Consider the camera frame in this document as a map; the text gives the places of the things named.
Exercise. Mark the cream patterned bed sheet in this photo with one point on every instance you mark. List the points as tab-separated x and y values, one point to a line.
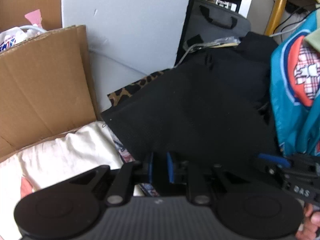
53	161

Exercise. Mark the light green blanket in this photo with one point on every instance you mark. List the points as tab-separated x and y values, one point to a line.
313	39

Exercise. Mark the teal printed cloth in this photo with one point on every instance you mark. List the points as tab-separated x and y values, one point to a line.
294	91

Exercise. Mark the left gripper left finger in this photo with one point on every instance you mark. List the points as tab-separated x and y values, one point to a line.
145	169

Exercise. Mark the brown cardboard sheet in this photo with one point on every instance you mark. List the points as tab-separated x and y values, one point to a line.
46	81

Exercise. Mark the leopard print cloth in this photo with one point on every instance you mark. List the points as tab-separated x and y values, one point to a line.
126	92

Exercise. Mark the person's right hand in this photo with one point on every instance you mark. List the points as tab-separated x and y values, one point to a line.
310	224

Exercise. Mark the grey storage bag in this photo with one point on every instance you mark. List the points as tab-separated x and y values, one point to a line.
212	22

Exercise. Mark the yellow table leg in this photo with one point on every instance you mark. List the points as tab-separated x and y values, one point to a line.
275	16

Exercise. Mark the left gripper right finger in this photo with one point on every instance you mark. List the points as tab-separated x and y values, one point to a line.
177	168

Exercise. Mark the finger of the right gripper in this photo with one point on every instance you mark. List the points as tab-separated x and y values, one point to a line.
283	162

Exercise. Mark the black patterned jacket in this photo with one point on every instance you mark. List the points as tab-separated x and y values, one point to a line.
214	108

